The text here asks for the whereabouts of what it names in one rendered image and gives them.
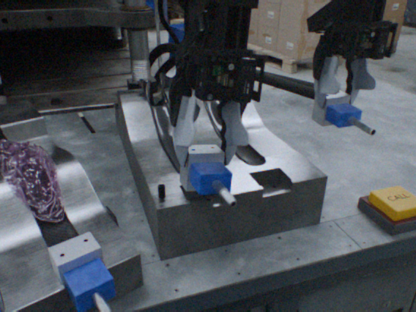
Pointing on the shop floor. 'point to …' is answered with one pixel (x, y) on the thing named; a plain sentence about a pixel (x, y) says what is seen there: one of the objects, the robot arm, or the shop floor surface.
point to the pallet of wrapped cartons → (285, 32)
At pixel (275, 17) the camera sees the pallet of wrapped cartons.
